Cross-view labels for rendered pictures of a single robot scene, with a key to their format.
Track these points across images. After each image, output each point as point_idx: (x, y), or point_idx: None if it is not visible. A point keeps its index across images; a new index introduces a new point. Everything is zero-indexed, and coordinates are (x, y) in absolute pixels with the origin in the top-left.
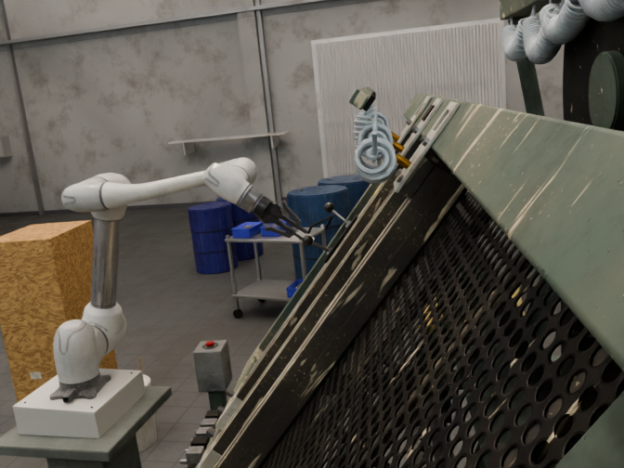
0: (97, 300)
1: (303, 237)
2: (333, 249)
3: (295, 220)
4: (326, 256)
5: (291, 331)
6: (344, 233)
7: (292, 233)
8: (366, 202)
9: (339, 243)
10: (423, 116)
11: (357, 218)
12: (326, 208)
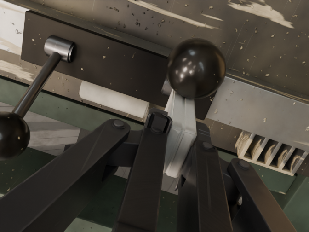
0: None
1: (191, 108)
2: (165, 57)
3: (114, 138)
4: (196, 116)
5: None
6: (96, 33)
7: (214, 153)
8: (1, 178)
9: (138, 47)
10: None
11: (31, 10)
12: (5, 124)
